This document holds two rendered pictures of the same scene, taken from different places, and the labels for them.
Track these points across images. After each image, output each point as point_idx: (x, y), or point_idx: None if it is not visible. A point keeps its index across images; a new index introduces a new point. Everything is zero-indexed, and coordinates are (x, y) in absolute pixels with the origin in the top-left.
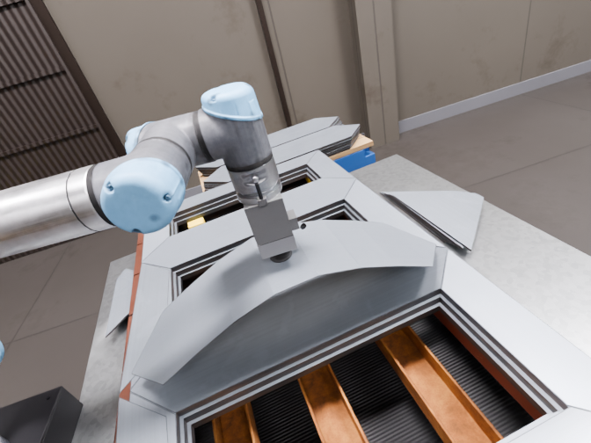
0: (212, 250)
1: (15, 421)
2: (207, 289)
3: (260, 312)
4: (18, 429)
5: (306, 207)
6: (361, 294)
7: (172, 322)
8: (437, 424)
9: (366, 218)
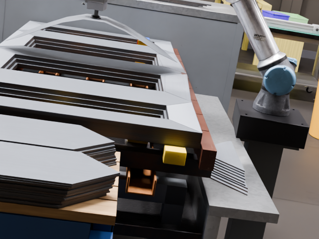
0: (127, 86)
1: (261, 114)
2: (133, 34)
3: (109, 65)
4: (257, 112)
5: (33, 75)
6: (56, 54)
7: (153, 47)
8: None
9: (7, 59)
